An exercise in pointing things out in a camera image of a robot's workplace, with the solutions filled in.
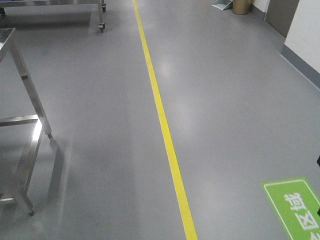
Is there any gold trash bin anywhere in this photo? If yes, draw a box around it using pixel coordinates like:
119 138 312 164
232 0 253 15

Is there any steel wheeled cart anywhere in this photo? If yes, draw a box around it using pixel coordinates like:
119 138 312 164
0 0 107 32

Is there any steel table frame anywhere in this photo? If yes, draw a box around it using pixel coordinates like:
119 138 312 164
0 27 53 216

